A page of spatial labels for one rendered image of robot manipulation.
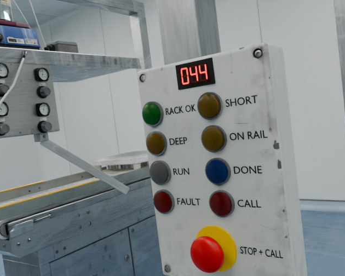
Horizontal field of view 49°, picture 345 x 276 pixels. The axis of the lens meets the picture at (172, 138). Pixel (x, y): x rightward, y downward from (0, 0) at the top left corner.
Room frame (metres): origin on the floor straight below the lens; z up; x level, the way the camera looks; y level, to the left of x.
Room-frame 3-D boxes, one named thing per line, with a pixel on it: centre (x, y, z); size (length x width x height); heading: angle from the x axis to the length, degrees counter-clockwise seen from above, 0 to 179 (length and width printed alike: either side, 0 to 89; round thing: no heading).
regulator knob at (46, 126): (1.05, 0.34, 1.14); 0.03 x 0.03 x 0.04; 54
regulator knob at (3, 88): (0.96, 0.40, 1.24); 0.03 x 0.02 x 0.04; 144
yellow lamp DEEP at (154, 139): (0.46, 0.02, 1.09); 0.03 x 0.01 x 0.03; 54
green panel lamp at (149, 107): (0.46, 0.02, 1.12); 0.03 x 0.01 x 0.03; 54
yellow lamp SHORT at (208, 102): (0.42, -0.04, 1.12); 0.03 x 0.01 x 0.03; 54
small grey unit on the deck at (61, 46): (1.29, 0.33, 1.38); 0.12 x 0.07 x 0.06; 144
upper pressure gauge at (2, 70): (0.97, 0.40, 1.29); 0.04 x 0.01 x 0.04; 144
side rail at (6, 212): (1.49, 0.08, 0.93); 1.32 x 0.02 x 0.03; 144
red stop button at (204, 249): (0.42, -0.03, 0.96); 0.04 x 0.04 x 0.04; 54
